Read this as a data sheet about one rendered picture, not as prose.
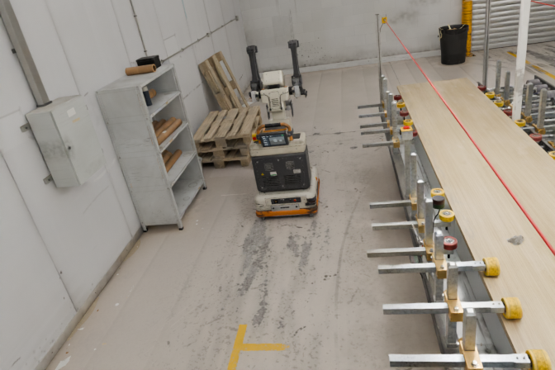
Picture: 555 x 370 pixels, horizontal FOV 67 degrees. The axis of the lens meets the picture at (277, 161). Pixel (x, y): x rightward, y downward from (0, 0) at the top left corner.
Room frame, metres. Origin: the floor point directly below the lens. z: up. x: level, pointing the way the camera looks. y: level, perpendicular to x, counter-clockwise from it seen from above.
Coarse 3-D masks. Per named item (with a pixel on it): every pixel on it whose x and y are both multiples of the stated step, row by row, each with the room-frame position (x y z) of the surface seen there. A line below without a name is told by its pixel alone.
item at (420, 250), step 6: (372, 252) 1.79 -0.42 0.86; (378, 252) 1.78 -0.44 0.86; (384, 252) 1.77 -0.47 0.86; (390, 252) 1.77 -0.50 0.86; (396, 252) 1.76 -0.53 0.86; (402, 252) 1.75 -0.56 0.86; (408, 252) 1.75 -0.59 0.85; (414, 252) 1.74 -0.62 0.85; (420, 252) 1.73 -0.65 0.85; (444, 252) 1.71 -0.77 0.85; (450, 252) 1.70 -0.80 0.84
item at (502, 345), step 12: (420, 144) 3.17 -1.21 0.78; (420, 156) 3.18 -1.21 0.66; (432, 168) 2.69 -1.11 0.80; (432, 180) 2.69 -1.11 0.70; (456, 228) 1.99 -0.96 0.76; (468, 252) 1.74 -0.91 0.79; (468, 276) 1.72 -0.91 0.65; (480, 288) 1.53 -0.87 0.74; (480, 300) 1.52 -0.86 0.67; (492, 324) 1.34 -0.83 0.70; (492, 336) 1.33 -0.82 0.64; (504, 336) 1.21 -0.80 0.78; (504, 348) 1.20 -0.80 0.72
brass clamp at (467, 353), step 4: (460, 340) 1.08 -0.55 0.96; (460, 344) 1.06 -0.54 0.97; (460, 348) 1.06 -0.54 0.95; (476, 348) 1.03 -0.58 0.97; (460, 352) 1.05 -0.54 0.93; (464, 352) 1.02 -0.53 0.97; (468, 352) 1.02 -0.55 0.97; (472, 352) 1.02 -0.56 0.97; (476, 352) 1.01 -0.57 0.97; (464, 356) 1.01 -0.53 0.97; (468, 356) 1.00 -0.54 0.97; (472, 356) 1.00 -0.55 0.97; (476, 356) 1.00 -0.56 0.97; (468, 360) 0.99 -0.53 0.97; (472, 360) 0.99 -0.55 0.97; (476, 360) 0.98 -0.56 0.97; (480, 360) 0.98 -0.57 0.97; (468, 364) 0.97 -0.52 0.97; (480, 364) 0.97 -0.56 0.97; (468, 368) 0.96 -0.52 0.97; (472, 368) 0.96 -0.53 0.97; (476, 368) 0.95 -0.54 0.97; (480, 368) 0.95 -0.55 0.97
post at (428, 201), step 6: (426, 198) 1.78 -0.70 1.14; (426, 204) 1.76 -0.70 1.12; (432, 204) 1.76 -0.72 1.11; (426, 210) 1.76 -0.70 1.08; (432, 210) 1.76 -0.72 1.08; (426, 216) 1.76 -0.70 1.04; (432, 216) 1.76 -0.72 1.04; (426, 222) 1.76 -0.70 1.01; (432, 222) 1.76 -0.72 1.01; (426, 228) 1.76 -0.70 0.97; (432, 228) 1.76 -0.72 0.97; (426, 234) 1.76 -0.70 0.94; (432, 234) 1.76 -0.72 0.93; (426, 240) 1.76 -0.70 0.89; (432, 240) 1.76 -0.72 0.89
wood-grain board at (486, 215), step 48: (432, 96) 3.98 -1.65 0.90; (480, 96) 3.74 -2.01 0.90; (432, 144) 2.88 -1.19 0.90; (480, 144) 2.74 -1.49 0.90; (528, 144) 2.61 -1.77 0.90; (480, 192) 2.11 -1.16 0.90; (528, 192) 2.02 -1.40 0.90; (480, 240) 1.68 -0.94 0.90; (528, 240) 1.62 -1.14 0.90; (528, 288) 1.32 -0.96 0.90; (528, 336) 1.10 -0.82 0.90
